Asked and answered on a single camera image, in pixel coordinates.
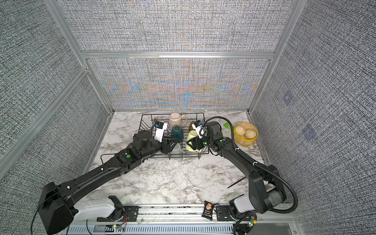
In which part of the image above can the black corrugated cable conduit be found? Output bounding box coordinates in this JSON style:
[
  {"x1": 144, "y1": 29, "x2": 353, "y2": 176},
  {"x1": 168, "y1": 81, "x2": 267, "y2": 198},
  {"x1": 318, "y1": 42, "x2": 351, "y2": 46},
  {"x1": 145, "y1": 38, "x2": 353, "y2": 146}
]
[{"x1": 204, "y1": 116, "x2": 299, "y2": 214}]

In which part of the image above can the dark green ceramic mug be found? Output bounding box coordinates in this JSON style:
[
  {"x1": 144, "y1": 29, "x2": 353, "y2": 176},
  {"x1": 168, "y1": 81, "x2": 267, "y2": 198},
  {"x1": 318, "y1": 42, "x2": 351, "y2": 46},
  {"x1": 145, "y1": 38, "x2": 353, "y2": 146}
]
[{"x1": 171, "y1": 125, "x2": 184, "y2": 143}]

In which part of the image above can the amber glass cup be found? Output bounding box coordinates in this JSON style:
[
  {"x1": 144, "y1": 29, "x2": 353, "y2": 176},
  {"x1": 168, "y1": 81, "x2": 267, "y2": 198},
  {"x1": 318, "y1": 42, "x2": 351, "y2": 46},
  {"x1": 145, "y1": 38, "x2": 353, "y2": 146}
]
[{"x1": 189, "y1": 121, "x2": 196, "y2": 132}]

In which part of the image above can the yellow bowl with green handle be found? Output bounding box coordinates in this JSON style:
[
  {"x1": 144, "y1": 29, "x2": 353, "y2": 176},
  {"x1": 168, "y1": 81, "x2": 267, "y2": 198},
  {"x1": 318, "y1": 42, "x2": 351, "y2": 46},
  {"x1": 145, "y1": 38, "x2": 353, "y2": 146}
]
[{"x1": 222, "y1": 122, "x2": 259, "y2": 146}]

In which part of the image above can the black snack packet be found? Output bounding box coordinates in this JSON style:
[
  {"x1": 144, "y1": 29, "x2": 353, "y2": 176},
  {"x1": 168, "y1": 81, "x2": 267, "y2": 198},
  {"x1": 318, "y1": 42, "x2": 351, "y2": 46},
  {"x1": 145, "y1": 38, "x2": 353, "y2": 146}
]
[{"x1": 202, "y1": 201, "x2": 215, "y2": 221}]

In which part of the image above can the light green ceramic mug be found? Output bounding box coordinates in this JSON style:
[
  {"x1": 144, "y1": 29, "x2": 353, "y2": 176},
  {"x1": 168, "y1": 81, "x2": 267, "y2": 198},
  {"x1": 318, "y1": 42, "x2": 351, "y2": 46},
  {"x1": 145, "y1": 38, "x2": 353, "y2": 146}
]
[{"x1": 186, "y1": 130, "x2": 203, "y2": 153}]

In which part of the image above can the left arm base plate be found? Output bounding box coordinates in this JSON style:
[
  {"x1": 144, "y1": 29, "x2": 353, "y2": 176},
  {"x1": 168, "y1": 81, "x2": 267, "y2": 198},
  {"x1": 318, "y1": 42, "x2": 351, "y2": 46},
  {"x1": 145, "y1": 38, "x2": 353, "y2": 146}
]
[{"x1": 97, "y1": 206, "x2": 140, "y2": 222}]

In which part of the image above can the black stirring stick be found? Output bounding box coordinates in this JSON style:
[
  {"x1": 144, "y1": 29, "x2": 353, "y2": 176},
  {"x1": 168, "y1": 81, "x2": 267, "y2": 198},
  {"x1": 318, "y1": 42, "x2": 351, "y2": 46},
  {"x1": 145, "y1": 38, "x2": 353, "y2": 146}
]
[{"x1": 227, "y1": 177, "x2": 246, "y2": 189}]

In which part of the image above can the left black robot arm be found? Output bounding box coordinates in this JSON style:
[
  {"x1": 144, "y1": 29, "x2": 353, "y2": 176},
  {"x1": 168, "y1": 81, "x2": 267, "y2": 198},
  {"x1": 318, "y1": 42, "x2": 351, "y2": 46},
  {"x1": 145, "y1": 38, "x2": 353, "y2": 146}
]
[{"x1": 35, "y1": 131, "x2": 177, "y2": 235}]

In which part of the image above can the black wire dish rack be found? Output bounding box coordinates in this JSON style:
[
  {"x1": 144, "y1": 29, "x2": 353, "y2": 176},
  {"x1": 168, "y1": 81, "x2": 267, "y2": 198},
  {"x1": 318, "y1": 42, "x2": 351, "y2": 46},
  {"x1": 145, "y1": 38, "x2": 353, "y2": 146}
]
[{"x1": 139, "y1": 112, "x2": 209, "y2": 159}]

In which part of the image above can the white grey ceramic mug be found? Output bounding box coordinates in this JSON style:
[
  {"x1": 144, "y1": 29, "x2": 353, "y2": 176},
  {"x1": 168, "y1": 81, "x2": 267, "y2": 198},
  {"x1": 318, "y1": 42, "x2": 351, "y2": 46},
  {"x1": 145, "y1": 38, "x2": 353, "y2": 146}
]
[{"x1": 171, "y1": 143, "x2": 184, "y2": 155}]

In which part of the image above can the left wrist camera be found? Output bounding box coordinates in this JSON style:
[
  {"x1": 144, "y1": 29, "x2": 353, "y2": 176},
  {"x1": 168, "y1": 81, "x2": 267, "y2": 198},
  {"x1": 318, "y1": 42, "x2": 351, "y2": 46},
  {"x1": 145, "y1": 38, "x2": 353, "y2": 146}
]
[{"x1": 154, "y1": 121, "x2": 168, "y2": 143}]

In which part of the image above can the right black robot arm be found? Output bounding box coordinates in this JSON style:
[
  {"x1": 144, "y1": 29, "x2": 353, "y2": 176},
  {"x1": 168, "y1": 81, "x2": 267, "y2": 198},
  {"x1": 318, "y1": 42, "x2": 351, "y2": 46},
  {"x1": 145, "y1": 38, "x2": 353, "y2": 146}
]
[{"x1": 187, "y1": 121, "x2": 298, "y2": 218}]

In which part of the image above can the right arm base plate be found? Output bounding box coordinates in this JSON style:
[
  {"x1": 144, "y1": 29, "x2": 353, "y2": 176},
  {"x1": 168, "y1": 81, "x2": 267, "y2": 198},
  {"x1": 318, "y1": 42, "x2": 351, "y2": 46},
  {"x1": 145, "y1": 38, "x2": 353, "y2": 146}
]
[{"x1": 215, "y1": 205, "x2": 235, "y2": 222}]

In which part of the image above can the round bread bun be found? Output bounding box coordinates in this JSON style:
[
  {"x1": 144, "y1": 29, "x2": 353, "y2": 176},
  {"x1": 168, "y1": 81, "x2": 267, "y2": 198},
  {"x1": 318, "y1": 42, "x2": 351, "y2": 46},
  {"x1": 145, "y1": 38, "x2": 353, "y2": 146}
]
[
  {"x1": 235, "y1": 125, "x2": 246, "y2": 136},
  {"x1": 245, "y1": 129, "x2": 257, "y2": 140}
]

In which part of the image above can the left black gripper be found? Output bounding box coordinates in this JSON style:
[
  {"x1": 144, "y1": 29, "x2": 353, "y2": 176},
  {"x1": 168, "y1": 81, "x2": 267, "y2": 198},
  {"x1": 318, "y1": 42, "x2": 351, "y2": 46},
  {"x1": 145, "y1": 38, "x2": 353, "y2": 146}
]
[{"x1": 140, "y1": 135, "x2": 179, "y2": 161}]

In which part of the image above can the pink ceramic mug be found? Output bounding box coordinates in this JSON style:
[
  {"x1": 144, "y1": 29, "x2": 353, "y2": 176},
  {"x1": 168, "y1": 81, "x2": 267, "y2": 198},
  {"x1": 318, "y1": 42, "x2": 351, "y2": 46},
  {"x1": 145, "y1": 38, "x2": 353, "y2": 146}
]
[{"x1": 168, "y1": 113, "x2": 187, "y2": 128}]

